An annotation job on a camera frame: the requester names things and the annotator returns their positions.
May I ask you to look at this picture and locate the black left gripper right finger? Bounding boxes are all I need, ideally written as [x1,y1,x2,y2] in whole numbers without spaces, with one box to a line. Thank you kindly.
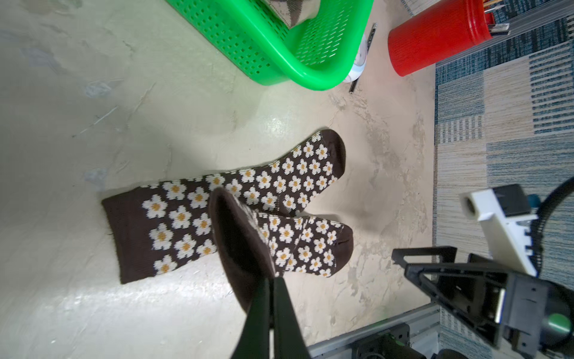
[272,278,310,359]

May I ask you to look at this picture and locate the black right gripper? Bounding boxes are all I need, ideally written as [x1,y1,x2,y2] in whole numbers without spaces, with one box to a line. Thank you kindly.
[392,246,573,358]

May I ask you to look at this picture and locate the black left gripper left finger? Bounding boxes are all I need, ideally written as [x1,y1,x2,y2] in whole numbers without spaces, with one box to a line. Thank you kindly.
[232,279,271,359]

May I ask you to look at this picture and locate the brown floral sock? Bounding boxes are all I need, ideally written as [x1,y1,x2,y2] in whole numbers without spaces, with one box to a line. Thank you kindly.
[208,188,354,311]
[102,130,354,284]

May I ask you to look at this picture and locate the brown argyle sock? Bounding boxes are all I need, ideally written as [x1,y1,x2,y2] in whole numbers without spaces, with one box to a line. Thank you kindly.
[263,0,321,28]

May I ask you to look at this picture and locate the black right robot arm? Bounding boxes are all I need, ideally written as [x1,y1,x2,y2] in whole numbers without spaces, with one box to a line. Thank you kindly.
[392,179,573,358]

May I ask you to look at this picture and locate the small white alarm clock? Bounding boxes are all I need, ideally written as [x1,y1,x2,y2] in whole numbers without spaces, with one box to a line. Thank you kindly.
[343,36,368,83]

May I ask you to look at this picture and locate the red pencil cup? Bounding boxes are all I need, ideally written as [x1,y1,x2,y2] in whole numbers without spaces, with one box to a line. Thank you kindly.
[388,0,495,76]

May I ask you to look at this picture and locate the green plastic basket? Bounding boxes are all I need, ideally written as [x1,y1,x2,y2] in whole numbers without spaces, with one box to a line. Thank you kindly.
[169,0,373,91]

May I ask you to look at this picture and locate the black pencil on table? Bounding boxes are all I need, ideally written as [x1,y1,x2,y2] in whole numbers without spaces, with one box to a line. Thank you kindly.
[345,22,378,94]

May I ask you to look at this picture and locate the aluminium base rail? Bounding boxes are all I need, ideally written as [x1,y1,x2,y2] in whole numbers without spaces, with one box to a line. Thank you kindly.
[308,304,440,358]

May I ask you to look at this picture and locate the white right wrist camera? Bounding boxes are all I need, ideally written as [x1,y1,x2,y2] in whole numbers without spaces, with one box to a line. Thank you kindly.
[459,184,538,277]

